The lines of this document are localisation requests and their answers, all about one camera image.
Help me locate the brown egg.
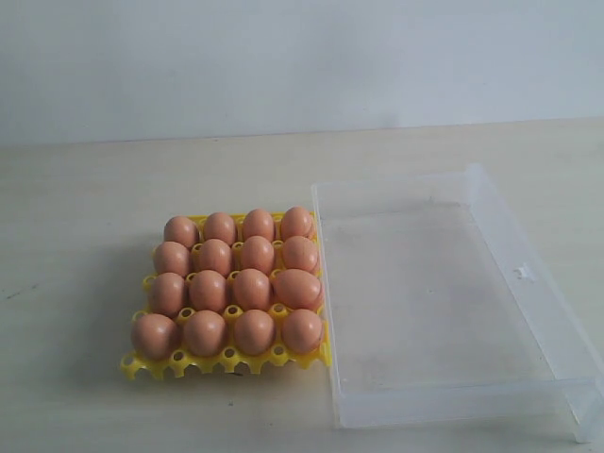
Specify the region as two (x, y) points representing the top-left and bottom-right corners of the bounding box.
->
(232, 268), (272, 311)
(183, 310), (227, 357)
(240, 236), (276, 275)
(189, 270), (229, 313)
(280, 206), (315, 241)
(281, 236), (320, 275)
(130, 313), (181, 361)
(203, 212), (238, 246)
(148, 273), (188, 318)
(242, 209), (276, 242)
(281, 309), (324, 355)
(163, 216), (200, 249)
(272, 269), (324, 311)
(193, 239), (233, 277)
(234, 310), (277, 356)
(153, 241), (193, 277)

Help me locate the yellow plastic egg tray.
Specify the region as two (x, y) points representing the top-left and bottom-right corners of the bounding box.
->
(120, 211), (331, 378)

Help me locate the clear plastic bin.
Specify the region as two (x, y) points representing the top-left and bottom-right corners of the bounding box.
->
(312, 164), (603, 443)

